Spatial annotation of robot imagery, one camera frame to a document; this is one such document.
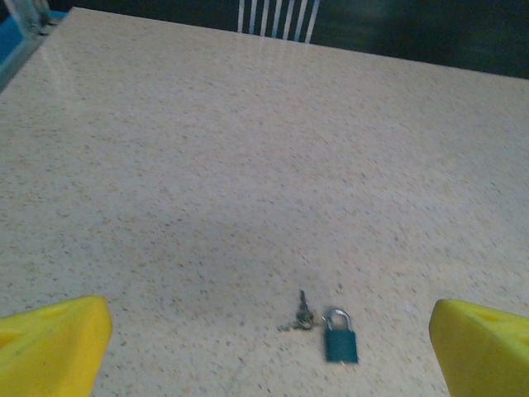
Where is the aluminium frame post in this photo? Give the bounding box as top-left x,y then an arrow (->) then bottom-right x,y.
7,0 -> 69,36

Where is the small blue padlock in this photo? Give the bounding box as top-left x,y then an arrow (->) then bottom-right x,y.
322,306 -> 360,366

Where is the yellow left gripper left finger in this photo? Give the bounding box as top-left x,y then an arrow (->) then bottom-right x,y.
0,295 -> 113,397

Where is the blue-edged aluminium side rail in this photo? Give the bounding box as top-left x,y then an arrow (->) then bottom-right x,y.
0,16 -> 53,94

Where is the small silver key bunch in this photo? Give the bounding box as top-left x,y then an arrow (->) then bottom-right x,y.
277,289 -> 326,332

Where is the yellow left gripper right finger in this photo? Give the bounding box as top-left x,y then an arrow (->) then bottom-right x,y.
428,298 -> 529,397

